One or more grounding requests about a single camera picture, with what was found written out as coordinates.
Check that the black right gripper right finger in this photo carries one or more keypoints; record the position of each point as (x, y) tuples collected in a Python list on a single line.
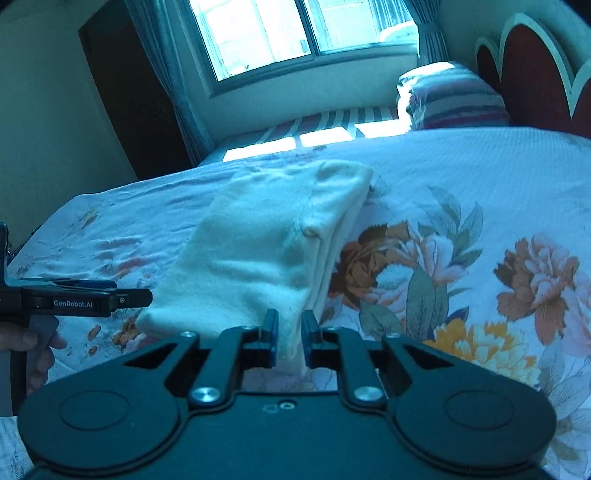
[(448, 412)]

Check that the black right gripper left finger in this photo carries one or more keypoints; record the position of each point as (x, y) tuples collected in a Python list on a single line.
[(109, 419)]

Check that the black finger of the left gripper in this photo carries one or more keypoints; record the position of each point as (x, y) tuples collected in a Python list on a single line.
[(133, 298)]

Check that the cream knitted small garment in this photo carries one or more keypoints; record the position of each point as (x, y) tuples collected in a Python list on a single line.
[(269, 240)]

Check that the dark wooden wardrobe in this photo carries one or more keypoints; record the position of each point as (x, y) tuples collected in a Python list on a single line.
[(138, 108)]

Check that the striped mattress cover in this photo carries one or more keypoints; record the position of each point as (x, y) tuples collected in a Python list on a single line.
[(316, 130)]

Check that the blue-grey left curtain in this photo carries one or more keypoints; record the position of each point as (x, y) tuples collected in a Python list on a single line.
[(154, 23)]

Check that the blue-grey curtain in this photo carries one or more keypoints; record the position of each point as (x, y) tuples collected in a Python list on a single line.
[(432, 47), (154, 23)]

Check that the striped folded quilt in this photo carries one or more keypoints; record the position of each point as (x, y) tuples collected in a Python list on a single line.
[(447, 95)]

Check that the red heart-shaped headboard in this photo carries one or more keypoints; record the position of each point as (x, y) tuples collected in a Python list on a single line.
[(530, 70)]

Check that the blue-grey right curtain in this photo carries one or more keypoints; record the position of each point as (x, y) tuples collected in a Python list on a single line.
[(432, 47)]

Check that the white bundle on windowsill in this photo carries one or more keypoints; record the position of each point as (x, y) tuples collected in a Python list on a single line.
[(405, 33)]

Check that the window with grey frame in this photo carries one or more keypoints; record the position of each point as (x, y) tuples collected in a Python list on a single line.
[(243, 42)]

